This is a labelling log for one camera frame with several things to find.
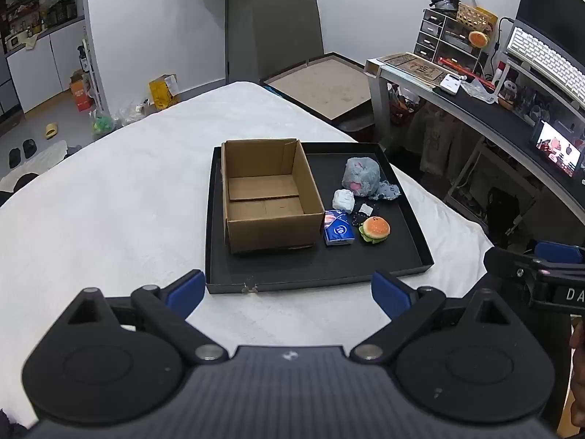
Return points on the white floor towel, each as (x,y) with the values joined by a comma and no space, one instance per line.
(45,155)

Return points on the black tray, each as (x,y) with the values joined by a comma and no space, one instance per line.
(320,265)

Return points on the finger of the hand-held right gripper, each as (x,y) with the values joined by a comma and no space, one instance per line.
(558,252)
(505,265)

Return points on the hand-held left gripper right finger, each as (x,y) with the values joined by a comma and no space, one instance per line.
(387,293)

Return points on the black monitor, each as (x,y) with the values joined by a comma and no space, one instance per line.
(553,4)

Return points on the white power bank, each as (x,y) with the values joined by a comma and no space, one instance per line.
(450,84)

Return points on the yellow carton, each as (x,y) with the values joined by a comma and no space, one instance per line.
(162,93)

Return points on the brown framed board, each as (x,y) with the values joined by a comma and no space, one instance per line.
(324,84)

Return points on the person's right hand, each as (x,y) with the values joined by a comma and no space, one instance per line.
(578,336)

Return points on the white cabinet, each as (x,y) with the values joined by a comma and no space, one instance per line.
(41,68)

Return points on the grey drawer organizer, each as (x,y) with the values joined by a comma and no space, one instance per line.
(438,39)

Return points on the brown cardboard box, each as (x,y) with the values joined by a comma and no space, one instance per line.
(269,219)

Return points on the small silver packet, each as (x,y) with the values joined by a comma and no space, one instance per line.
(365,210)

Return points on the blue tissue pack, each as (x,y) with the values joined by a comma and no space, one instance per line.
(338,231)

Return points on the burger toy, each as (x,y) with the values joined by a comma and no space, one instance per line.
(374,228)

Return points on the green plastic bag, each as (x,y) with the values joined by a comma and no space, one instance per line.
(103,125)

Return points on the grey curved desk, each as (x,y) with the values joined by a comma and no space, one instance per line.
(493,116)

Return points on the wicker basket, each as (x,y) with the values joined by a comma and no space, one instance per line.
(475,16)

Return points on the orange carton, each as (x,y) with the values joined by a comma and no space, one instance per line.
(81,93)

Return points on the grey plush toy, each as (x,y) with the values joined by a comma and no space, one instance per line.
(361,176)

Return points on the small burger plush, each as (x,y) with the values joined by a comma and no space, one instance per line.
(477,39)

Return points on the white keyboard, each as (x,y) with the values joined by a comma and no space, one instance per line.
(544,59)

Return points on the brown patterned mat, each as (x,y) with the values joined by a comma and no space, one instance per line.
(411,67)

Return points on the hanging plastic bag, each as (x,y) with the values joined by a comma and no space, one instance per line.
(434,137)

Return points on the yellow slipper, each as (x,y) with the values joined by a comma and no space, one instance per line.
(51,130)

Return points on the grey chair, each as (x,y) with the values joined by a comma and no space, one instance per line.
(285,36)

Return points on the white bundle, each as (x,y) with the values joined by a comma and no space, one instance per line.
(342,201)

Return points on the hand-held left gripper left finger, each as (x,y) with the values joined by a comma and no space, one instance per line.
(186,293)

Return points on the black slippers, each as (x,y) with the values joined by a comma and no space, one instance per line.
(23,153)

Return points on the phone with lit screen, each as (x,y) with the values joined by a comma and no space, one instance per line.
(558,148)

